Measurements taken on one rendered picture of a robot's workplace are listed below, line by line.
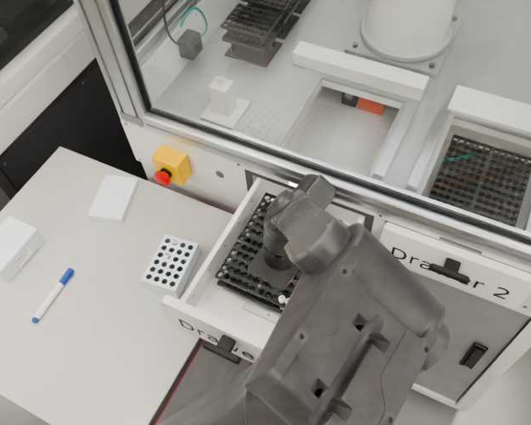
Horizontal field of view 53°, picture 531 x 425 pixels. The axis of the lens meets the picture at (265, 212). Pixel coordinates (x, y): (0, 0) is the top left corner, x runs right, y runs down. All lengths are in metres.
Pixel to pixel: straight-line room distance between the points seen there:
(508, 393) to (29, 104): 1.70
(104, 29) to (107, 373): 0.67
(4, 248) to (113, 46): 0.53
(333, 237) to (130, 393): 0.87
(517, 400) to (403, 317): 1.68
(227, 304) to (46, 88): 0.82
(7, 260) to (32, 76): 0.50
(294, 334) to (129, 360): 0.90
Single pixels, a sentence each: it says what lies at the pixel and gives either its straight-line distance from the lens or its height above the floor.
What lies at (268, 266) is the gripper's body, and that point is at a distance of 0.86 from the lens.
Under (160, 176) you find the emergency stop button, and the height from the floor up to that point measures 0.89.
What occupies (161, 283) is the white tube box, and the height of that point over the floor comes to 0.80.
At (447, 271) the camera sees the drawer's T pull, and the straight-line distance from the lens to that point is 1.06.
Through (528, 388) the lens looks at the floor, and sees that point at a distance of 2.03.
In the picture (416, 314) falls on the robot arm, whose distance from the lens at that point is 0.34.
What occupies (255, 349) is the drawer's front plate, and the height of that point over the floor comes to 0.91.
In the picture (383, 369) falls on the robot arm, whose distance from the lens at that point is 0.32.
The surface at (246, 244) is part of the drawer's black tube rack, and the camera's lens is 1.07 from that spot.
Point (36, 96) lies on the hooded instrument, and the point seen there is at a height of 0.86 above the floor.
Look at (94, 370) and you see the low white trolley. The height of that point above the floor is 0.76.
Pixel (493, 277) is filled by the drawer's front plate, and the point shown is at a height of 0.90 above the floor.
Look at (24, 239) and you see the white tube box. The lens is 1.33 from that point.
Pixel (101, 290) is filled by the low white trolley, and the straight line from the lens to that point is 1.25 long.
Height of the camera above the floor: 1.82
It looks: 56 degrees down
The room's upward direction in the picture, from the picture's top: 6 degrees counter-clockwise
